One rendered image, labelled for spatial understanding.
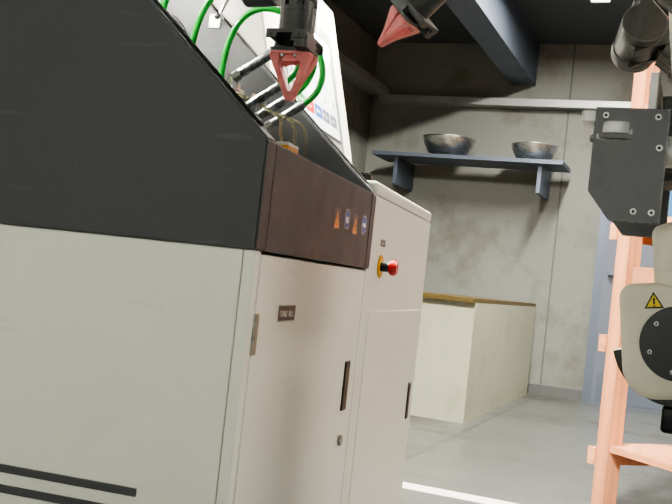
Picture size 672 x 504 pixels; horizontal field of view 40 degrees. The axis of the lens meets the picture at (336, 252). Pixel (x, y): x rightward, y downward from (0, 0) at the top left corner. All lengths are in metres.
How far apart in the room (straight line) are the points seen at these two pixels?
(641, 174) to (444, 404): 4.31
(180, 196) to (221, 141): 0.10
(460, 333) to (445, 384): 0.31
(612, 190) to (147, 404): 0.73
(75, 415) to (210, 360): 0.23
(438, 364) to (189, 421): 4.28
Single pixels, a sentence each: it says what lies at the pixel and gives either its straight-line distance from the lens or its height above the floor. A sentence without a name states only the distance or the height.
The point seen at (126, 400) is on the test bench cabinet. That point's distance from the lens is 1.40.
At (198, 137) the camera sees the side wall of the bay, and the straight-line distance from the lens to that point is 1.37.
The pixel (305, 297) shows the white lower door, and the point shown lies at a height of 0.73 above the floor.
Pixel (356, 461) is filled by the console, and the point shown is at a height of 0.37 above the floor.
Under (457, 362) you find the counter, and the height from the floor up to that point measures 0.35.
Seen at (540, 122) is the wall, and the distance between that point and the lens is 7.97.
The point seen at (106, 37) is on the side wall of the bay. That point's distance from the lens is 1.47.
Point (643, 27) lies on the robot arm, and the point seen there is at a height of 1.24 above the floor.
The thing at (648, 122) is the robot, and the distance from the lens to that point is 1.38.
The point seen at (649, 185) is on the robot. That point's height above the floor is 0.94.
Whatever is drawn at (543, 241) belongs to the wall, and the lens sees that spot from 7.83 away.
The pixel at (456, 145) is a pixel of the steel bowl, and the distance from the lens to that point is 7.55.
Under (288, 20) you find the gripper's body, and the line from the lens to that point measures 1.47.
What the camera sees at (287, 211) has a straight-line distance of 1.43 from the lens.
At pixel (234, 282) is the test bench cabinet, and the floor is 0.74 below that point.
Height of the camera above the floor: 0.76
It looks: 2 degrees up
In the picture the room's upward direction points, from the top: 6 degrees clockwise
